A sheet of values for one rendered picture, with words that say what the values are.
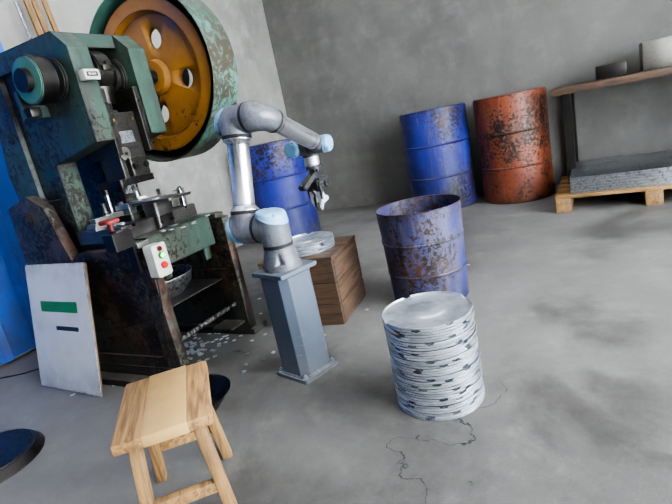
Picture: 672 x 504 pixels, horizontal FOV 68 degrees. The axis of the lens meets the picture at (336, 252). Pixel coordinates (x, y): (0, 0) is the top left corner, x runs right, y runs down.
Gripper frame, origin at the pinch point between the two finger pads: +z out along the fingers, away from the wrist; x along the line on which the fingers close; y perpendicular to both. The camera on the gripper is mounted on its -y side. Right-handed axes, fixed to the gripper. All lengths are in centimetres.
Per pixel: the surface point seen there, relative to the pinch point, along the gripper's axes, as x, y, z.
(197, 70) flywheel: 40, -21, -74
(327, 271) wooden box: -7.8, -10.1, 28.9
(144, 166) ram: 43, -59, -36
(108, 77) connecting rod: 46, -61, -75
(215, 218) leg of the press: 34.4, -35.9, -5.0
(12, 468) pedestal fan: 23, -146, 54
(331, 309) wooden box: -6, -11, 48
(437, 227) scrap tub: -48, 26, 18
